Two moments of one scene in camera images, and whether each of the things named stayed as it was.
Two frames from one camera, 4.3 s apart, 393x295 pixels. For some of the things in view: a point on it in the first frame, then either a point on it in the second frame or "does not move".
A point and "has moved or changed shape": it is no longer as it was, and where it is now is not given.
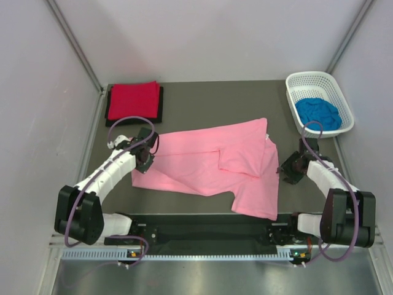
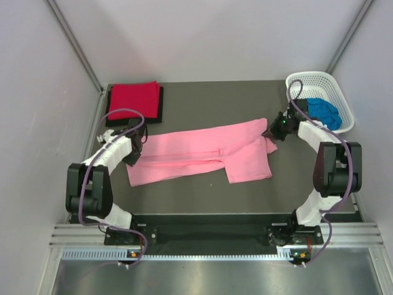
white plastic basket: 303,85 does not move
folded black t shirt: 134,121 does not move
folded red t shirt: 137,100 does not move
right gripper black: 291,177 to 272,132
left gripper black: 144,168 to 131,161
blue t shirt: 320,110 does not move
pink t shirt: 237,158 has moved or changed shape
